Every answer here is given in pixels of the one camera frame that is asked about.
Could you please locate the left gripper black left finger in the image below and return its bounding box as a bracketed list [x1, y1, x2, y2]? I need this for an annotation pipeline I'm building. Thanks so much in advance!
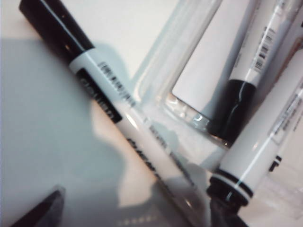
[10, 186, 66, 227]

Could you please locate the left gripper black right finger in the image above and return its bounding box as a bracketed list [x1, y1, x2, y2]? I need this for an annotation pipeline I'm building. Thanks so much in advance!
[209, 204, 240, 227]

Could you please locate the white marker with black cap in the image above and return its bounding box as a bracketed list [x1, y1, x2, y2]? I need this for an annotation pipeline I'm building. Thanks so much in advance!
[18, 0, 209, 227]
[208, 0, 303, 148]
[206, 82, 303, 211]

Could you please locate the clear plastic packaging box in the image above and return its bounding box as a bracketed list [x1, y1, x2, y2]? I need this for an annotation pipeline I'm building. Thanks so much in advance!
[131, 0, 303, 227]

